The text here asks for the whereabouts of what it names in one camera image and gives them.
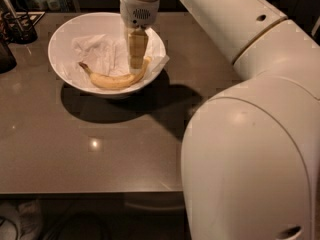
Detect black wire utensil holder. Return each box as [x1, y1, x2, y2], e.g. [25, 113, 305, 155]
[2, 11, 38, 44]

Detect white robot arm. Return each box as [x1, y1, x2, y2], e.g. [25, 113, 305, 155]
[120, 0, 320, 240]

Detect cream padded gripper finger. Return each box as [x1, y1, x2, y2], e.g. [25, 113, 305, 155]
[128, 28, 149, 69]

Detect white cloth under table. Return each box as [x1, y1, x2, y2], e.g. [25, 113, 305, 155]
[0, 200, 43, 240]

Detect yellow banana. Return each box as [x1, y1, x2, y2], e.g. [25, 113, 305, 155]
[78, 57, 151, 90]

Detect white paper napkin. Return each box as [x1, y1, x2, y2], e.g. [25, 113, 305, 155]
[71, 28, 169, 83]

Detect white stick in holder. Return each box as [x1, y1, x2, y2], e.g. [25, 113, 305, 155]
[3, 0, 23, 35]

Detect white ceramic bowl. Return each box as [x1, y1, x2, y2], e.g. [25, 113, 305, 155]
[48, 13, 167, 99]

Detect dark framed tray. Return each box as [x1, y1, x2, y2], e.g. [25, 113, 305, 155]
[16, 11, 45, 28]

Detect dark round container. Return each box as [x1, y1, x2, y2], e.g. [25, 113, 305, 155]
[0, 39, 17, 73]

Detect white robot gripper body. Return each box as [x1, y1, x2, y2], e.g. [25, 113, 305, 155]
[120, 0, 160, 29]

